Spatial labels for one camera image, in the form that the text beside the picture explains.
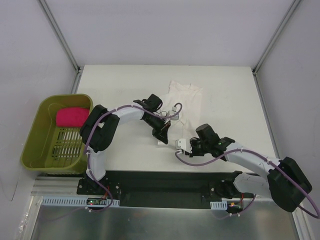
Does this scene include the white t shirt red print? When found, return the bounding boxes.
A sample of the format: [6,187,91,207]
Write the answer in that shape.
[158,81,203,148]

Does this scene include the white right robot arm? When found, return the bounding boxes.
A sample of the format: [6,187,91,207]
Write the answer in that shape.
[177,123,313,213]

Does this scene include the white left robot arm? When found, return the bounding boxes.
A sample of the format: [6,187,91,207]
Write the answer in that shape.
[79,94,171,195]

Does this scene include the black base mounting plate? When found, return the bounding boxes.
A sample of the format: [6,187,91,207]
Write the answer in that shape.
[76,170,254,209]

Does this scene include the rolled pink t shirt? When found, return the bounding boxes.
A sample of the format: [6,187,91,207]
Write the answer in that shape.
[55,107,90,128]

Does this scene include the olive green plastic basket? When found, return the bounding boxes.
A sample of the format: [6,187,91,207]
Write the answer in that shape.
[20,94,93,175]

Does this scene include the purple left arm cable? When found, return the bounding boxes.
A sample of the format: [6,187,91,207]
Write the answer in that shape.
[49,102,183,221]

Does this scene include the right white cable duct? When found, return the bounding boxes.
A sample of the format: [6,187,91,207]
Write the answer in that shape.
[210,200,228,211]

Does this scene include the white cable duct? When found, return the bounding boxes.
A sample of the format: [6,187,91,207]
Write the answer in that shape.
[42,196,120,208]
[210,200,228,211]

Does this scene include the left white cable duct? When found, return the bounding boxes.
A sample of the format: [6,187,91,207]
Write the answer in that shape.
[42,196,120,208]

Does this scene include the left aluminium frame post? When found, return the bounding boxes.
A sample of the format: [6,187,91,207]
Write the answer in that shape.
[37,0,81,74]

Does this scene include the aluminium frame post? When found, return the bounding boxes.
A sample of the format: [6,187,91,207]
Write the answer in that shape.
[37,0,81,74]
[252,0,303,76]

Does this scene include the right aluminium frame post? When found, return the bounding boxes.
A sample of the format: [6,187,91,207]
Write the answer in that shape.
[252,0,303,76]

